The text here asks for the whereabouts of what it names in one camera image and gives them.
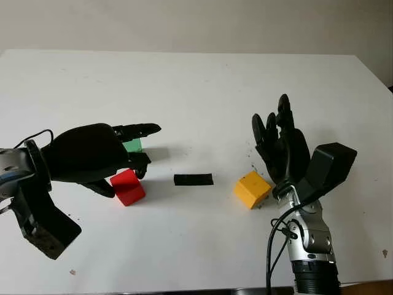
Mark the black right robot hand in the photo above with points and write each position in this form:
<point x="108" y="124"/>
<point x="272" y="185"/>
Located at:
<point x="288" y="156"/>

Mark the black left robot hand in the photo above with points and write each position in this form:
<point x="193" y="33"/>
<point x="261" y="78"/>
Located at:
<point x="86" y="153"/>

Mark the green wooden block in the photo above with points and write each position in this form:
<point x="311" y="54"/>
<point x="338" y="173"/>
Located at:
<point x="133" y="146"/>

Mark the yellow wooden block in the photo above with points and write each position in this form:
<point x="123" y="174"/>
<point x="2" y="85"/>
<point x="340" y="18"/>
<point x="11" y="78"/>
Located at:
<point x="250" y="189"/>

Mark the red wooden block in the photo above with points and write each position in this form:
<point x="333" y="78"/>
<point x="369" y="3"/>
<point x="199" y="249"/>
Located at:
<point x="127" y="189"/>

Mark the black tape strip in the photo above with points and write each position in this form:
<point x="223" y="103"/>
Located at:
<point x="193" y="179"/>

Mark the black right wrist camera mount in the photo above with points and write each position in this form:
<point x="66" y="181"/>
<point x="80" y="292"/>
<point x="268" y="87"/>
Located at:
<point x="331" y="169"/>

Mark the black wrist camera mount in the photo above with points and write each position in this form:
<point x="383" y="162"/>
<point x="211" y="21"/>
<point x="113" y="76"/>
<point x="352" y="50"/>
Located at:
<point x="43" y="221"/>
<point x="331" y="169"/>

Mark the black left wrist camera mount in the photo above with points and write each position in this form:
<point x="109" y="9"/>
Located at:
<point x="43" y="221"/>

